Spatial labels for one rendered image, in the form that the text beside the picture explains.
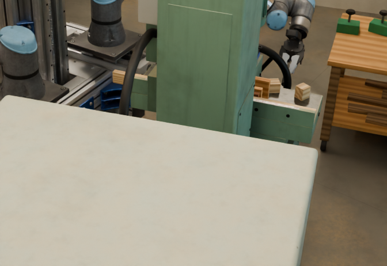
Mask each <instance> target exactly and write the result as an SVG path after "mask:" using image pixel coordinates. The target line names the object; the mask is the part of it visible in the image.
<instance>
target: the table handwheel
mask: <svg viewBox="0 0 387 266"><path fill-rule="evenodd" d="M259 45H261V46H262V48H261V49H260V52H261V53H263V54H265V55H267V56H269V58H268V59H267V60H266V61H265V62H264V64H263V65H262V69H261V72H262V71H263V70H264V69H265V68H266V67H267V66H268V65H269V64H270V63H271V62H272V61H273V60H274V61H275V62H276V64H277V65H278V66H279V68H280V69H281V71H282V74H283V79H284V85H283V88H285V89H291V74H290V70H289V68H288V66H287V64H286V62H285V61H284V59H283V58H282V57H281V56H280V55H279V54H278V53H277V52H275V51H274V50H273V49H271V48H269V47H267V46H265V45H262V44H259Z"/></svg>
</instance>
